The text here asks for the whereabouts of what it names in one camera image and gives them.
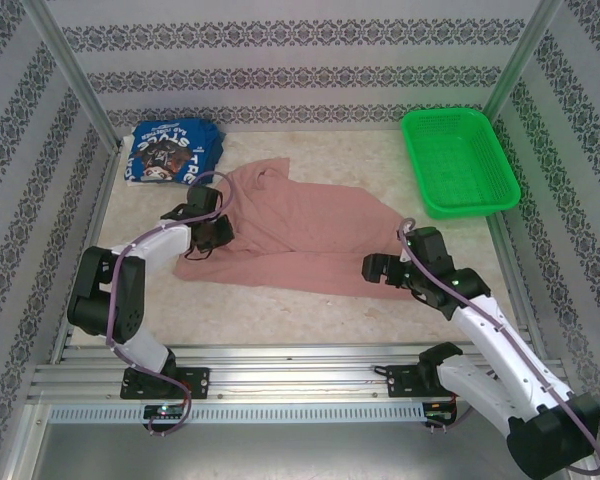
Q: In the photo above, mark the pink t-shirt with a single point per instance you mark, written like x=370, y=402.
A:
x=305, y=225

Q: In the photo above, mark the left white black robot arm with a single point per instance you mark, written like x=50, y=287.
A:
x=130, y=280

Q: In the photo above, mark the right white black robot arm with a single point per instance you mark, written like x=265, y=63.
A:
x=545, y=440

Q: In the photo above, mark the blue printed folded t-shirt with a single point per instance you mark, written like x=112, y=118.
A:
x=180, y=150

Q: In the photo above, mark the green plastic basket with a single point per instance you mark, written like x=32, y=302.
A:
x=455, y=160

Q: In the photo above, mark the grey sheet metal panel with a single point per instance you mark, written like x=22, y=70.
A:
x=290, y=450

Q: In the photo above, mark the right aluminium side rail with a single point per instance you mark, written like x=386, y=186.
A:
x=510, y=250

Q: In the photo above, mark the aluminium side rail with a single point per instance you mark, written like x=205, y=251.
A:
x=510, y=250
x=87, y=225

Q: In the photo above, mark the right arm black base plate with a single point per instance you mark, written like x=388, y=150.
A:
x=402, y=382

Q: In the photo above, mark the left aluminium side rail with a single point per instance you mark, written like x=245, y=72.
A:
x=87, y=225

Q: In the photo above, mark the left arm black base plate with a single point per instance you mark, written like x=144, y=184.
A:
x=197, y=382

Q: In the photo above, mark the aluminium mounting rail beam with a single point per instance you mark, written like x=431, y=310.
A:
x=290, y=370

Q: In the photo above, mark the left aluminium corner post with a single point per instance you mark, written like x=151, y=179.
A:
x=72, y=75

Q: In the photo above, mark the aluminium corner post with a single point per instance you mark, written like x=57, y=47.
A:
x=522, y=55
x=72, y=75

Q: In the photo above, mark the right aluminium corner post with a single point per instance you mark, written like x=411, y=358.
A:
x=522, y=55

